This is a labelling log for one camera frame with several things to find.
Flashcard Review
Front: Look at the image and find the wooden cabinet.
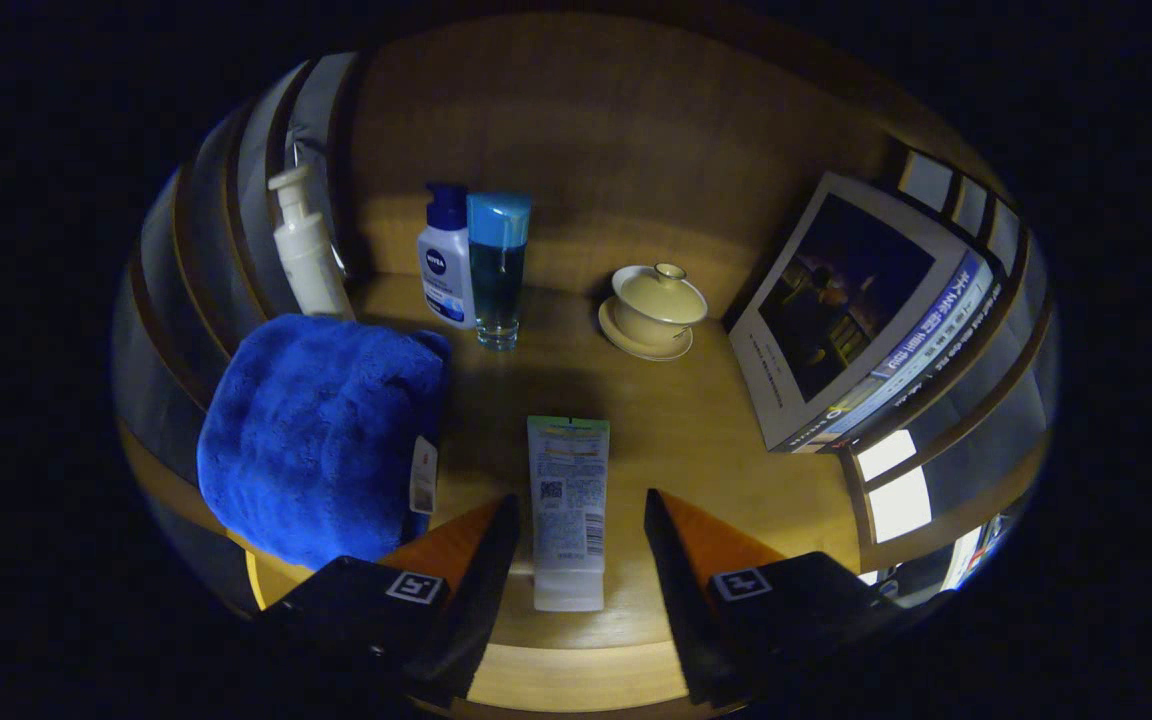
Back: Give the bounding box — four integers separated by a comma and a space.
116, 10, 1062, 601

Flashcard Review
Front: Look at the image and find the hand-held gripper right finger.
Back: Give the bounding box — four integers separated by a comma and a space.
643, 488, 907, 706

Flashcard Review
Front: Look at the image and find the light spine book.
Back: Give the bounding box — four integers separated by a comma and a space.
816, 270, 1005, 451

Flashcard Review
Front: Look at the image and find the beige lidded tea cup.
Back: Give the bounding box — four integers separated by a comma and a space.
598, 262, 709, 362

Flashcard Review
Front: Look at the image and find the white cosmetic tube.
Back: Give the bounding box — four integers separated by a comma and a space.
526, 415, 612, 613

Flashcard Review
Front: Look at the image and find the wooden countertop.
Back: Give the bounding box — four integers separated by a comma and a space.
121, 270, 867, 651

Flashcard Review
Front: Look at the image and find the blue towel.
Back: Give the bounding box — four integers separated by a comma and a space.
196, 313, 452, 571

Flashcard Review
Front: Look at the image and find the black spine book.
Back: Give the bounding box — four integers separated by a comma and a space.
841, 290, 1022, 451

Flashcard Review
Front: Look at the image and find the white and blue lotion bottle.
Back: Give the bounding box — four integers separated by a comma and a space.
417, 182, 477, 331

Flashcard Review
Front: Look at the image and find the teal bottle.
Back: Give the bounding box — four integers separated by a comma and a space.
466, 192, 534, 351

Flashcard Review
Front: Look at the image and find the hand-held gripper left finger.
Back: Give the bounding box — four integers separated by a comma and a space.
251, 493, 522, 706

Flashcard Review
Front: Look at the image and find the white pump bottle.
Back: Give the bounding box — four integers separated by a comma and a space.
268, 165, 355, 321

